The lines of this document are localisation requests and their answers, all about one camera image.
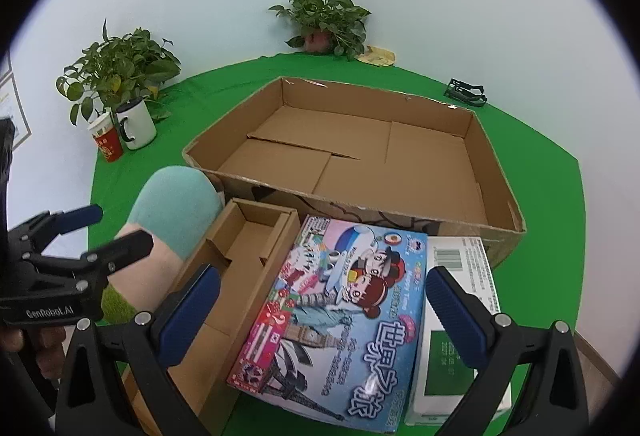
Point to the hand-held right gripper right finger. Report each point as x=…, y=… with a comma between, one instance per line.
x=452, y=316

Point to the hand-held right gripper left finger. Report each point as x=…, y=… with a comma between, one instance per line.
x=192, y=316

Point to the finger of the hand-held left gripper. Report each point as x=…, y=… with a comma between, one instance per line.
x=80, y=216
x=125, y=246

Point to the white and green carton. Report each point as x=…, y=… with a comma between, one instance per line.
x=470, y=261

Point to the pastel striped plush toy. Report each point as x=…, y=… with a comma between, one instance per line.
x=175, y=201

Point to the small cardboard tray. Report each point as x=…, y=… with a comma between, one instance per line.
x=240, y=266

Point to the colourful cartoon game box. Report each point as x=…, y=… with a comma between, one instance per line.
x=340, y=316

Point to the large cardboard box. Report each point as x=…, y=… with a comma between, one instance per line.
x=400, y=156

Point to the person's left hand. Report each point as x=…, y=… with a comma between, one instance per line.
x=50, y=346

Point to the red paper cup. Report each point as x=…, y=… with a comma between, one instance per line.
x=107, y=141

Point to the white enamel mug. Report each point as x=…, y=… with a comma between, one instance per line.
x=140, y=126

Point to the leafy potted plant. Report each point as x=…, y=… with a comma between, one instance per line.
x=115, y=61

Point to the green tablecloth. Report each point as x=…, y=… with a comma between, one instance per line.
x=540, y=166

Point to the potted plant in pink pot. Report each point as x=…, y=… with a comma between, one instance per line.
x=325, y=16

